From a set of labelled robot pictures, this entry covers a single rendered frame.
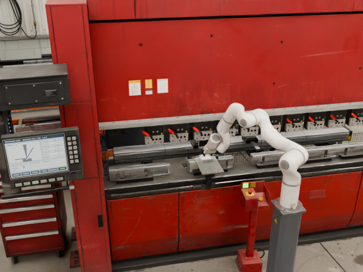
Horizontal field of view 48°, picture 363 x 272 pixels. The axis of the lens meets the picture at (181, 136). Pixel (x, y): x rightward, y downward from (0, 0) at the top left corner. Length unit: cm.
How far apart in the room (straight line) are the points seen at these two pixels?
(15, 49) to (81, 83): 445
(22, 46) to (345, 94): 515
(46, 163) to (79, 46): 77
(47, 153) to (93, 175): 57
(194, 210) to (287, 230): 93
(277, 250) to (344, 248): 136
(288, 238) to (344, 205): 127
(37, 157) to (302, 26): 214
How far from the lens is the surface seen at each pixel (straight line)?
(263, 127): 282
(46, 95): 256
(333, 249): 431
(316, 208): 405
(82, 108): 292
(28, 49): 724
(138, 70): 307
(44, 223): 384
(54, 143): 265
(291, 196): 286
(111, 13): 295
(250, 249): 378
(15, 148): 267
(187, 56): 311
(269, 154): 367
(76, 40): 279
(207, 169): 331
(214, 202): 358
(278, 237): 303
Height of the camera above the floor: 264
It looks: 25 degrees down
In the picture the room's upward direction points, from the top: straight up
